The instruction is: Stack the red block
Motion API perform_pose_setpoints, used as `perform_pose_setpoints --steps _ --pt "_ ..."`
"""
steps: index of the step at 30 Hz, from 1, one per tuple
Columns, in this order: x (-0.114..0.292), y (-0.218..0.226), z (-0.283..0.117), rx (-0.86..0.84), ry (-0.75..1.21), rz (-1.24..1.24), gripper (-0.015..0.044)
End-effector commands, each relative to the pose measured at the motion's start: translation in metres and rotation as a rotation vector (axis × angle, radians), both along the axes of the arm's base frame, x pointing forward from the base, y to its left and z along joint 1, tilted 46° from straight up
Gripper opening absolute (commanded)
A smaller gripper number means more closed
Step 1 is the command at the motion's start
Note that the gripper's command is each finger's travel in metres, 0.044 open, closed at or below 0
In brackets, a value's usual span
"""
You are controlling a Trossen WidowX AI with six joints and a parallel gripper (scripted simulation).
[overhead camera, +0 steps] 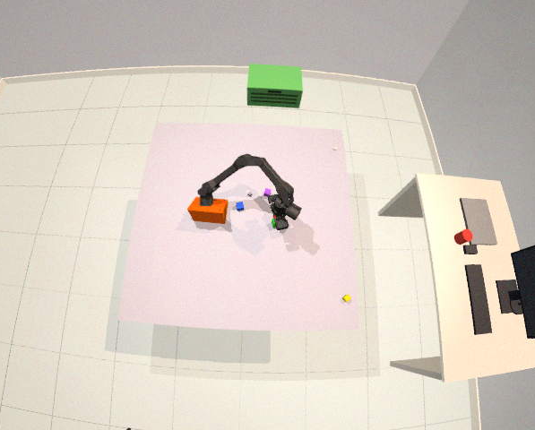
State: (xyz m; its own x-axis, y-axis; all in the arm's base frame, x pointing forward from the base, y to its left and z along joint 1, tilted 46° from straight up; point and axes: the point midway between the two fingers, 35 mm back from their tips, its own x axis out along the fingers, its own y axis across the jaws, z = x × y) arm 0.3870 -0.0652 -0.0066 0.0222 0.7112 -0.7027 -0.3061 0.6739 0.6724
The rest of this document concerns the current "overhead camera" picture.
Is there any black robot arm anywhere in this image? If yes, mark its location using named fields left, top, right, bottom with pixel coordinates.
left=197, top=154, right=302, bottom=220

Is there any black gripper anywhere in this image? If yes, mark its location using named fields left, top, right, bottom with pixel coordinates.
left=268, top=195, right=289, bottom=230

